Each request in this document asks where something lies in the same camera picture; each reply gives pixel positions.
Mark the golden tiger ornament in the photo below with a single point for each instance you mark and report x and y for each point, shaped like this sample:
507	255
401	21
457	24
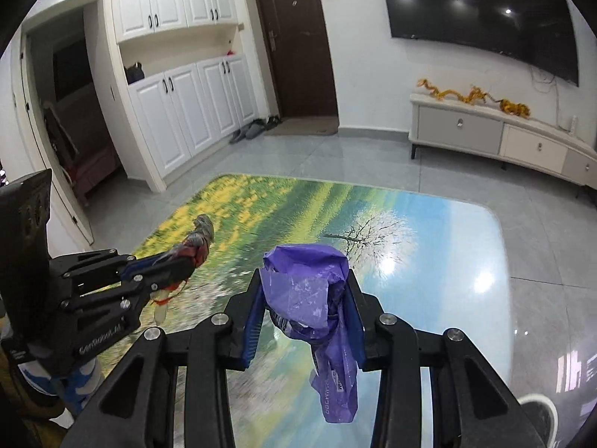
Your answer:
512	108

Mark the left gloved hand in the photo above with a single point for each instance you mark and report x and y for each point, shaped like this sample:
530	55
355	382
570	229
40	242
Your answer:
74	390

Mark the round white trash bin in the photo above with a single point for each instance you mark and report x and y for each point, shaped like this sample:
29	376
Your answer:
543	415

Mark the wall mounted black television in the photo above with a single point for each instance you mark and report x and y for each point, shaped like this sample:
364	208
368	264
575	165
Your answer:
537	32

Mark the white TV cabinet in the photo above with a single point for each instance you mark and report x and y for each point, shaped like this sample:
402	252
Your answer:
487	132

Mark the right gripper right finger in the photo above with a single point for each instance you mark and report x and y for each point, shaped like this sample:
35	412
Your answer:
471	405

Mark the grey slippers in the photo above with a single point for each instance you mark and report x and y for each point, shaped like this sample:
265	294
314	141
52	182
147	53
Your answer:
255	128

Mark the dark brown entrance door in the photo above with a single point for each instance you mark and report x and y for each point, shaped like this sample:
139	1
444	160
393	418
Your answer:
299	57

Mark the brown door mat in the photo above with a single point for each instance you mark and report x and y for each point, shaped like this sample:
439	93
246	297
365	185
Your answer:
320	126

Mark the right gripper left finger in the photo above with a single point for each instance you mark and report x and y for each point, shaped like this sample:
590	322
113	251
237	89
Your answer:
135	405

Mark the purple plastic bag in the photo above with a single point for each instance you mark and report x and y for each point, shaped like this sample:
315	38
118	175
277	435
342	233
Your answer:
304	287

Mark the white shoe cabinet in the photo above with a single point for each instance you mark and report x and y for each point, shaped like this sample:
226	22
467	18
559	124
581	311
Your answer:
188	79

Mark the golden dragon ornament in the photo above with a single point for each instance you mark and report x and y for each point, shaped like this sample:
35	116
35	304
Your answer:
475	93

